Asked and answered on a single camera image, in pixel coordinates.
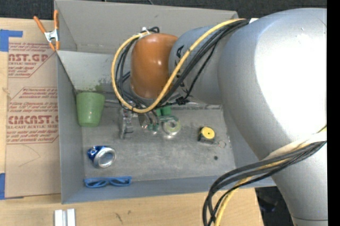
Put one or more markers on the green plastic cup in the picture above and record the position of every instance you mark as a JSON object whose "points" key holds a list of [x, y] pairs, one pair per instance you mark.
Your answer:
{"points": [[89, 109]]}

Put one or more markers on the yellow and black round tool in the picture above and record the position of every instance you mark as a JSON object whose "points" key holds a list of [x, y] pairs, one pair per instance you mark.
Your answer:
{"points": [[206, 133]]}

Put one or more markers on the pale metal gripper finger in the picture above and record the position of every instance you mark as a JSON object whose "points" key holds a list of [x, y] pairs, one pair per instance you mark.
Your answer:
{"points": [[122, 126], [129, 124]]}

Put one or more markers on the blue sunglasses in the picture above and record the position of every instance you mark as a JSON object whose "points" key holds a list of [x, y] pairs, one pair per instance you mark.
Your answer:
{"points": [[106, 182]]}

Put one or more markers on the blue and silver drink can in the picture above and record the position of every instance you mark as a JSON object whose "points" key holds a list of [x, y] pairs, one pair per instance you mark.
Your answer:
{"points": [[102, 157]]}

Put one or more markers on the brown cardboard board red print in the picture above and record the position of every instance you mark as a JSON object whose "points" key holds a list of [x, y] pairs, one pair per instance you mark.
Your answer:
{"points": [[32, 156]]}

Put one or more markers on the grey metal bin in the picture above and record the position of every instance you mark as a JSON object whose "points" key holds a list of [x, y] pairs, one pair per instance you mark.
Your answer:
{"points": [[159, 161]]}

